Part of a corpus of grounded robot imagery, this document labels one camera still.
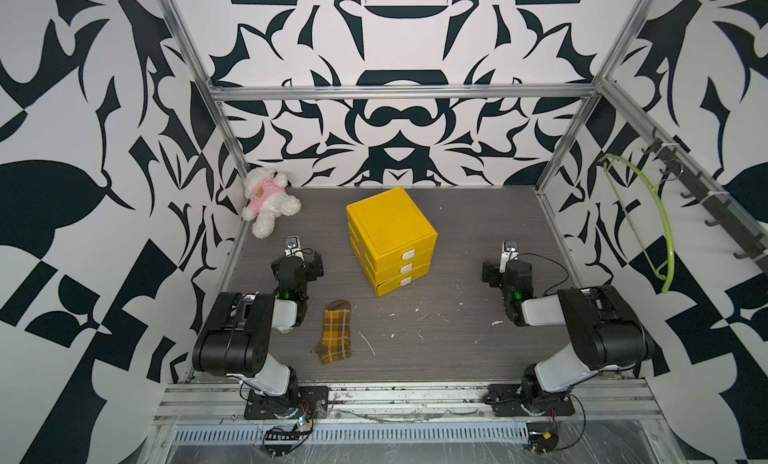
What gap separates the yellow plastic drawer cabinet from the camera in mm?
794

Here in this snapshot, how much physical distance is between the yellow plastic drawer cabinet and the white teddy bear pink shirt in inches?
Result: 10.8

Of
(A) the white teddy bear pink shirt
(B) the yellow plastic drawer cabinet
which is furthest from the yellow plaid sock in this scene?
(A) the white teddy bear pink shirt

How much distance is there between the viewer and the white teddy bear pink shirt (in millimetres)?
1015

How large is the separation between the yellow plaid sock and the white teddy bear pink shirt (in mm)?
338

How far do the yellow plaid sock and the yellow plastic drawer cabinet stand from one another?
115mm

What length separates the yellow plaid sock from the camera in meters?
0.82
